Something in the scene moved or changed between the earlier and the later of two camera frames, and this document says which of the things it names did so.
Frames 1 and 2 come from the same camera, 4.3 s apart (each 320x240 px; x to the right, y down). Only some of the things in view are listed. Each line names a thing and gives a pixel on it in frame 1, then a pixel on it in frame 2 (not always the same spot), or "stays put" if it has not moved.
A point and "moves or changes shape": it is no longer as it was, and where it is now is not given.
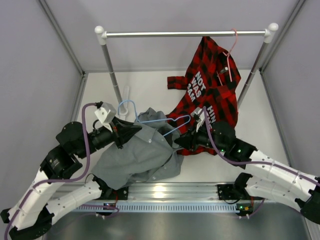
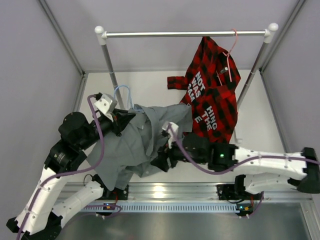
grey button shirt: (149, 155) moves or changes shape
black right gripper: (189, 141) -> (165, 152)
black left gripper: (123, 131) -> (121, 117)
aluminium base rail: (174, 193) stays put
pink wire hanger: (228, 57) stays put
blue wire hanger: (158, 120) -> (129, 96)
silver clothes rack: (101, 36) stays put
